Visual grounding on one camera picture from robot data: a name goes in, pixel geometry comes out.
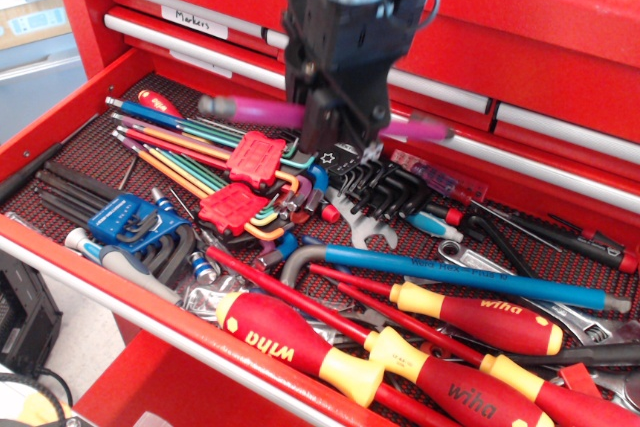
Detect black Tekton torx key holder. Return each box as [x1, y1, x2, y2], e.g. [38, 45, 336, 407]
[316, 142, 383, 175]

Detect silver adjustable wrench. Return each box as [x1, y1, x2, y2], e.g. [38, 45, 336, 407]
[437, 240, 613, 345]

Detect red tool chest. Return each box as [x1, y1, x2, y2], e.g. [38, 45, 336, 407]
[1, 0, 639, 426]

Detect blue hex key holder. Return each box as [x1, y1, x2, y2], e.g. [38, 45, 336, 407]
[88, 193, 189, 253]

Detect middle red yellow screwdriver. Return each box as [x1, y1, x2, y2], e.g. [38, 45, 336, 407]
[207, 247, 553, 426]

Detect large red yellow screwdriver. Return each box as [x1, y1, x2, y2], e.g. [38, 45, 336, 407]
[215, 291, 387, 409]

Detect small red Wiha screwdriver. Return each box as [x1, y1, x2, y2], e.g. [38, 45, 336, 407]
[137, 89, 182, 118]

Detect upper red yellow screwdriver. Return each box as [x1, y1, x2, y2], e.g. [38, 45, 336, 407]
[309, 263, 564, 355]

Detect black box on floor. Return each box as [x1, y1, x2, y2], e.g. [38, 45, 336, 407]
[1, 252, 62, 378]

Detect small blue white screwdriver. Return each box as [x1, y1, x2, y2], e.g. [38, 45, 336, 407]
[406, 213, 464, 242]

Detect grey blue screwdriver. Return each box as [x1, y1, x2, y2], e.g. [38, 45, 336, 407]
[64, 228, 182, 306]

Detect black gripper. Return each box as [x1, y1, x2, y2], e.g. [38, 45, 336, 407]
[283, 0, 427, 154]

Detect blue large Allen key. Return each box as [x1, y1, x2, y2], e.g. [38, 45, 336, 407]
[280, 244, 632, 313]

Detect violet large Allen key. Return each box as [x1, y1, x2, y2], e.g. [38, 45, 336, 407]
[198, 95, 455, 141]

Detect transparent red handle screwdriver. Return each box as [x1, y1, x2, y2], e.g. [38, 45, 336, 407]
[389, 149, 509, 218]

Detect black red pen screwdriver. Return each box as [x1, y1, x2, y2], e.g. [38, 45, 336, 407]
[507, 214, 639, 274]

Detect lower red hex key holder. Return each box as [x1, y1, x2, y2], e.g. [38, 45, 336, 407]
[198, 183, 269, 236]

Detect upper red hex key holder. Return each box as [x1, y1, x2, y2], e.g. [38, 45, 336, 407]
[226, 131, 286, 188]

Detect right red yellow screwdriver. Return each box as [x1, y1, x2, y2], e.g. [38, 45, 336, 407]
[337, 282, 639, 426]

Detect red hex key holder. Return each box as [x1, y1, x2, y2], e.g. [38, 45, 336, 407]
[198, 183, 269, 236]
[226, 131, 286, 188]

